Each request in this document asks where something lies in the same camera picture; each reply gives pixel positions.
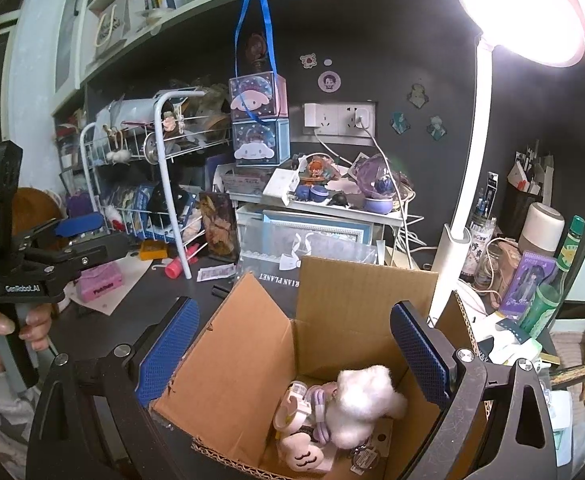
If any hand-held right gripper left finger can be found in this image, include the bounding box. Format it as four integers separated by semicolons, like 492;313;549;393
26;296;200;480

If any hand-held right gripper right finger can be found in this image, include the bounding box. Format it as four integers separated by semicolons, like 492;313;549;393
390;301;558;480

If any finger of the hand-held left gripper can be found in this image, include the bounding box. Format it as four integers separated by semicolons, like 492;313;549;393
22;232;129;281
15;212;104;251

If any white fluffy plush toy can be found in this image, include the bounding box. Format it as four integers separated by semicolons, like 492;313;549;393
325;365;408;448

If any brown cardboard box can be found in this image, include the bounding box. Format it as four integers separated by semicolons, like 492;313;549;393
150;256;491;480

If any pink tissue packet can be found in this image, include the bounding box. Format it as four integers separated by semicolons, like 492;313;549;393
75;263;124;303

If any brown round plush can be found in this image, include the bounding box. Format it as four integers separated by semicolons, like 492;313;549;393
12;187;66;236

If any small orange box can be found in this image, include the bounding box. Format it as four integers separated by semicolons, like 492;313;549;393
139;240;168;261

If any red tube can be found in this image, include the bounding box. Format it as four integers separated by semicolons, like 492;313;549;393
165;245;208;278

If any dark illustrated card box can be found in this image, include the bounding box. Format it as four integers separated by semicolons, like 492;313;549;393
199;191;238;263

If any clear pen jar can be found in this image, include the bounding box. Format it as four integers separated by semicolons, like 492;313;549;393
465;172;498;281

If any purple card box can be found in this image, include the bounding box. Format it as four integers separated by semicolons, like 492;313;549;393
497;251;558;318

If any white tape roll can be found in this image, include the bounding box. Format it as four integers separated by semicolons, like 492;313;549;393
274;382;311;431

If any green glass bottle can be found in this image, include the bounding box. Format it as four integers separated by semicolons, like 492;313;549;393
520;216;585;338

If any pale pink plush toy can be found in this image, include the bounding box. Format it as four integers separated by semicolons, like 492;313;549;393
278;430;334;472

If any small white desk shelf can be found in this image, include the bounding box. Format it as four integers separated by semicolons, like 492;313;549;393
235;195;408;271

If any white cabinet door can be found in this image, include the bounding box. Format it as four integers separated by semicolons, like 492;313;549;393
10;0;93;111

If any white cylindrical humidifier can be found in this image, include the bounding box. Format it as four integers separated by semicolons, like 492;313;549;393
520;203;566;256

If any purple globe figure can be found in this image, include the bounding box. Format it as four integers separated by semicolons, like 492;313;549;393
355;156;398;215

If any black pen holder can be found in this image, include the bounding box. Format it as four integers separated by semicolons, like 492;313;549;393
503;155;556;241

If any flat white box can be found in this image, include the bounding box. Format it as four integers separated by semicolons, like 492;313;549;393
263;167;301;206

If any white paper bag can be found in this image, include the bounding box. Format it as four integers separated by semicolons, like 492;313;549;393
95;0;130;61

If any orange-haired figurine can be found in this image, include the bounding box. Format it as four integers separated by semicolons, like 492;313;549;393
303;156;343;183

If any pink cartoon character box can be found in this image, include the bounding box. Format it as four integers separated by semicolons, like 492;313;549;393
229;72;289;123

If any white charger plug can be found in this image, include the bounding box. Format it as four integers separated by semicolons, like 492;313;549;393
343;105;373;128

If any blue ribbon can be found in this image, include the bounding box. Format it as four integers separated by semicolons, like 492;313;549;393
235;0;279;123

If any white desk lamp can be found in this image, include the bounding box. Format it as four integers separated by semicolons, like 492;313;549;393
430;0;585;326

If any white wire rack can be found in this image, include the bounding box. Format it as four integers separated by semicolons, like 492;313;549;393
80;89;218;280

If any purple coiled cable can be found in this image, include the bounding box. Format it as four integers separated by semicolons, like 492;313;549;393
310;382;338;443

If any keychain tag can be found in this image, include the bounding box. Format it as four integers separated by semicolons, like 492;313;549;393
347;435;391;476

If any wooden handle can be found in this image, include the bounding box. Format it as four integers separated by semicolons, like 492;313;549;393
547;360;585;388

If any white wall socket panel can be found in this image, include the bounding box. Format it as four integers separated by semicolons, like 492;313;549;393
303;101;376;137

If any round purple wall sticker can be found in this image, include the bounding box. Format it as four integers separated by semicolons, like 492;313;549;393
317;71;343;94

